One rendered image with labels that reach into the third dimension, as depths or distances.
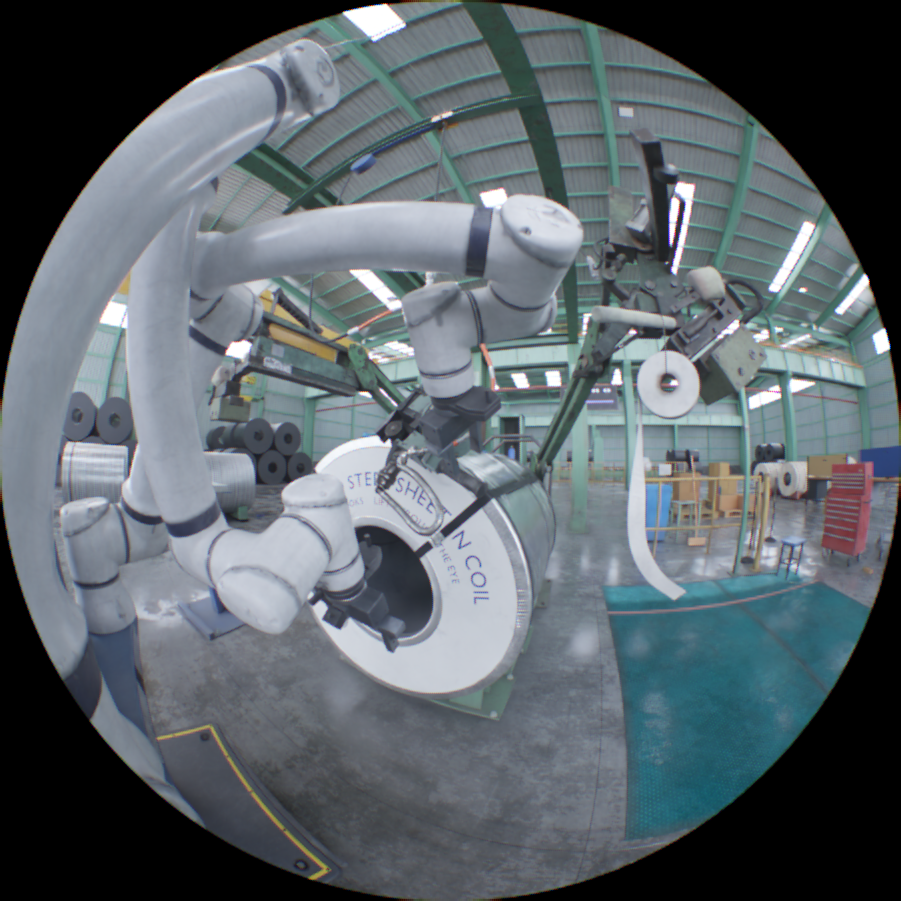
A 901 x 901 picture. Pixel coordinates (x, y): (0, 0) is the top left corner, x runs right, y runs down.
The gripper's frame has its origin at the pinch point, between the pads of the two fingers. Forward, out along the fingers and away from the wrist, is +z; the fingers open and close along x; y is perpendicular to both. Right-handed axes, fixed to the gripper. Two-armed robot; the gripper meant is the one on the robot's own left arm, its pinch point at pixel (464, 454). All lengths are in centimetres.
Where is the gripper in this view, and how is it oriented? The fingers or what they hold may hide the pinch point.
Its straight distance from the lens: 57.7
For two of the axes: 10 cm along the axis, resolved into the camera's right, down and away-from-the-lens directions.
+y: -7.0, -4.1, 5.8
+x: -6.9, 6.0, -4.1
